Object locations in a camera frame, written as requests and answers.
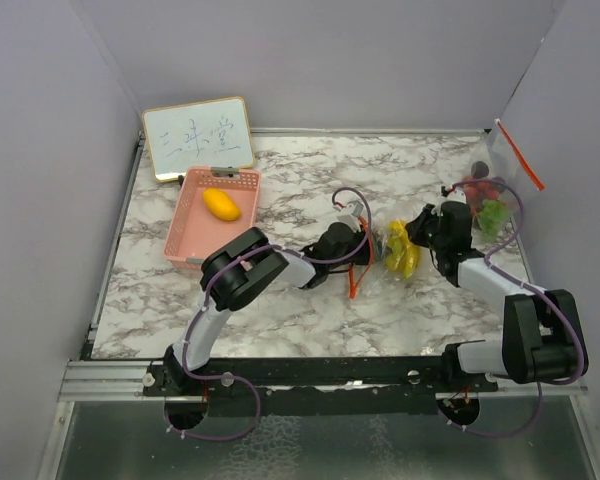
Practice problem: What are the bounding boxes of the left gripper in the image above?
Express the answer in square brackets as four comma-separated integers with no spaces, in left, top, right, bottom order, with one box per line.
[327,224,391,272]

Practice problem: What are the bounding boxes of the zip bag with yellow fruit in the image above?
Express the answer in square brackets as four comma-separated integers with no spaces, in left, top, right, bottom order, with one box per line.
[347,216,421,299]

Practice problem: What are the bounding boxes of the fake yellow mango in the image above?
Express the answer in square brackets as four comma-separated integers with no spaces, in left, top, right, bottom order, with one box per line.
[202,188,241,222]

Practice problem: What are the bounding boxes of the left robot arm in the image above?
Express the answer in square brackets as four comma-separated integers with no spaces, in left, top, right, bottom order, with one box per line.
[164,220,380,395]

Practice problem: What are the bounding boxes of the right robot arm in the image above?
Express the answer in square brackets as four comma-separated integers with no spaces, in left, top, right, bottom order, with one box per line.
[405,201,588,391]

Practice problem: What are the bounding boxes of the fake red strawberries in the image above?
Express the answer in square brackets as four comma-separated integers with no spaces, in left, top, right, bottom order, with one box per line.
[462,180,500,212]

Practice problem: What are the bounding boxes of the fake green grapes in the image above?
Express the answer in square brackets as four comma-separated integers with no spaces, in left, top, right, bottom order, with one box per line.
[476,199,510,239]

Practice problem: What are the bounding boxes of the zip bag with red fruit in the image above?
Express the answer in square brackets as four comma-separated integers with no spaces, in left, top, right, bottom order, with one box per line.
[460,118,545,240]

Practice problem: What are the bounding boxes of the pink plastic basket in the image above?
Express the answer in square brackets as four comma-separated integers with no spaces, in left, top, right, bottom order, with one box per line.
[163,167,261,269]

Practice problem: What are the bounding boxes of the small whiteboard with writing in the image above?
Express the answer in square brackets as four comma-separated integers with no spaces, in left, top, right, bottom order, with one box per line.
[141,96,255,182]

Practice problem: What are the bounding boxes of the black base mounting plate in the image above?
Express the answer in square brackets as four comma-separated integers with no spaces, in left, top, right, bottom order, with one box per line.
[143,356,497,417]

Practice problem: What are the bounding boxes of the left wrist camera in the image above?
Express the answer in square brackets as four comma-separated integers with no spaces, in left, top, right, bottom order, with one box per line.
[336,201,366,231]

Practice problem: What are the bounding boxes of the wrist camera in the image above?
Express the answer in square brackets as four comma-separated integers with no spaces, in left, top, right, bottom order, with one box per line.
[336,201,366,231]
[441,186,466,203]

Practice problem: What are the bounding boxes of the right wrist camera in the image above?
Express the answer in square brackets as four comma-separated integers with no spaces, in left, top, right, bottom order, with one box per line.
[441,186,466,203]

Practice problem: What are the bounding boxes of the aluminium frame rail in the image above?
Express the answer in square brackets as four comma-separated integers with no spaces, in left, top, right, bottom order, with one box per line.
[58,357,154,401]

